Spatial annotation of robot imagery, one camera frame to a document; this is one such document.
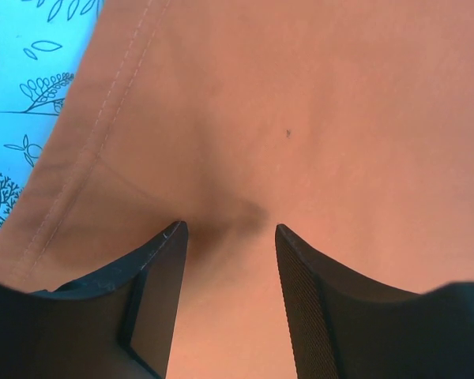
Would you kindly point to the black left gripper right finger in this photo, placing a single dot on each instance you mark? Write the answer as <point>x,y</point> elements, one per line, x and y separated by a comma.
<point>343,324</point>

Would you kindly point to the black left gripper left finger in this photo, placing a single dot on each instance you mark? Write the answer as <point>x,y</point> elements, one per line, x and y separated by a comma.
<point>115,322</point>

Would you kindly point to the orange t shirt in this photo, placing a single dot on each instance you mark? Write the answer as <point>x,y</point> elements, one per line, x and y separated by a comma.
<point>352,122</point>

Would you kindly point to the floral patterned table mat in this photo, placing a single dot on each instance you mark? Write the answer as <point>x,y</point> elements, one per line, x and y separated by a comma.
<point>41,46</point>

